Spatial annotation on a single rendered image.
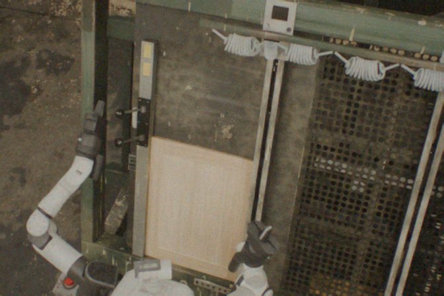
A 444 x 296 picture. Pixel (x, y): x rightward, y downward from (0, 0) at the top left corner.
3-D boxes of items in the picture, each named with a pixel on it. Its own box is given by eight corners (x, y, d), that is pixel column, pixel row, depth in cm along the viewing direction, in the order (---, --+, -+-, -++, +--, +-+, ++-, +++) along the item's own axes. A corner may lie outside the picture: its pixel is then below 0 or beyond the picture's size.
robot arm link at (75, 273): (78, 270, 219) (107, 293, 217) (62, 285, 212) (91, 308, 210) (86, 251, 213) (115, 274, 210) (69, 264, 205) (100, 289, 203)
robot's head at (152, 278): (171, 287, 200) (171, 269, 195) (141, 291, 199) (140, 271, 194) (169, 273, 206) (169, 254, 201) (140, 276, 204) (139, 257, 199)
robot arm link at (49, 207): (61, 187, 226) (27, 227, 222) (53, 180, 216) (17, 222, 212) (82, 203, 224) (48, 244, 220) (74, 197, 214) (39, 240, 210)
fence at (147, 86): (136, 249, 263) (132, 254, 260) (146, 38, 223) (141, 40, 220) (146, 252, 262) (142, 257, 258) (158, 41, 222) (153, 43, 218)
